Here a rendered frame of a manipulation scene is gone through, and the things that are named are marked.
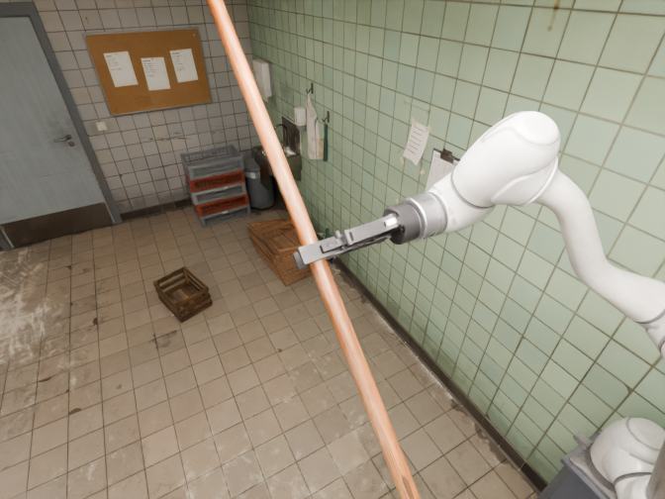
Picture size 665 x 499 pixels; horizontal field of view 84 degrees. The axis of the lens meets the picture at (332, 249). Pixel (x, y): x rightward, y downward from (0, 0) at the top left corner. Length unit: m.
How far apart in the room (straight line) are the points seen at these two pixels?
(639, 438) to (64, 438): 2.94
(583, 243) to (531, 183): 0.20
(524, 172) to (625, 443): 1.03
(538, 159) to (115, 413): 2.86
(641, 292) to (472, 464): 1.89
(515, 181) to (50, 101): 4.27
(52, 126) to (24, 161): 0.46
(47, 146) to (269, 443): 3.52
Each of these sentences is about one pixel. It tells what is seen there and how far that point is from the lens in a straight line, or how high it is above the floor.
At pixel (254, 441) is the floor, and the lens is 2.65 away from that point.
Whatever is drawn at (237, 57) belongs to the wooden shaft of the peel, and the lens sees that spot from 0.78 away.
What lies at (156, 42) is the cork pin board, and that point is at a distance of 4.47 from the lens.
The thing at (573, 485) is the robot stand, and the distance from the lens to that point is 1.73.
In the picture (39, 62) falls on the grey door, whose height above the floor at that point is 1.71.
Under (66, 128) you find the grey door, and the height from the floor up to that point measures 1.13.
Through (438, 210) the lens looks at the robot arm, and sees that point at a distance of 0.72.
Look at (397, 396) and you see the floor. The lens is 2.78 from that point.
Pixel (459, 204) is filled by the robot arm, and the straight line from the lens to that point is 0.73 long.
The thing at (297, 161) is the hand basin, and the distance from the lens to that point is 3.86.
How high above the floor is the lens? 2.34
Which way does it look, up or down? 37 degrees down
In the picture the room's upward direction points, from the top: straight up
